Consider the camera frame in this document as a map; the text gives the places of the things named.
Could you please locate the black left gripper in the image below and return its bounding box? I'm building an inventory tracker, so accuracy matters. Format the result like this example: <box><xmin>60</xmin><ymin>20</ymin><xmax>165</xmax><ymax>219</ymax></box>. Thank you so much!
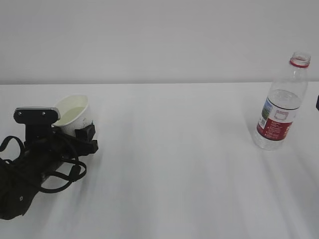
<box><xmin>23</xmin><ymin>124</ymin><xmax>98</xmax><ymax>174</ymax></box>

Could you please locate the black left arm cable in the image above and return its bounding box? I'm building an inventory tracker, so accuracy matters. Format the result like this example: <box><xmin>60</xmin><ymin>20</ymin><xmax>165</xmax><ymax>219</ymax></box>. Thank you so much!
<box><xmin>0</xmin><ymin>135</ymin><xmax>88</xmax><ymax>194</ymax></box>

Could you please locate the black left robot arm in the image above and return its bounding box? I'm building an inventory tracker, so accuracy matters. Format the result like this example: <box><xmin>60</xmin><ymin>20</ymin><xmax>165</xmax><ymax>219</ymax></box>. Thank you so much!
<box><xmin>0</xmin><ymin>124</ymin><xmax>98</xmax><ymax>220</ymax></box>

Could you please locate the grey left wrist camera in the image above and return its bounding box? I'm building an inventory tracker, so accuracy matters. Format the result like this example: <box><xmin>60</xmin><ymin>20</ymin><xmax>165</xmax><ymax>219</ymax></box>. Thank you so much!
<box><xmin>13</xmin><ymin>107</ymin><xmax>60</xmax><ymax>143</ymax></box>

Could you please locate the clear plastic water bottle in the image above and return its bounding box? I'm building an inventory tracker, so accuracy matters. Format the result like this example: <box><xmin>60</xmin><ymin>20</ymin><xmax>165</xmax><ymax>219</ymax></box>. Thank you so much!
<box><xmin>253</xmin><ymin>52</ymin><xmax>311</xmax><ymax>150</ymax></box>

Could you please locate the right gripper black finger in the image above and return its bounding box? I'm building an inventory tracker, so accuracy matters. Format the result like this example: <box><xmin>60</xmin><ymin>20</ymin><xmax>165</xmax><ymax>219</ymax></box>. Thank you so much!
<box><xmin>316</xmin><ymin>96</ymin><xmax>319</xmax><ymax>111</ymax></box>

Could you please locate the white paper cup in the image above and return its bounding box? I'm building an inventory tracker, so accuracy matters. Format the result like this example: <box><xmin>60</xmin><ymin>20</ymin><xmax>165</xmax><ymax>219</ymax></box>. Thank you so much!
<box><xmin>53</xmin><ymin>95</ymin><xmax>93</xmax><ymax>136</ymax></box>

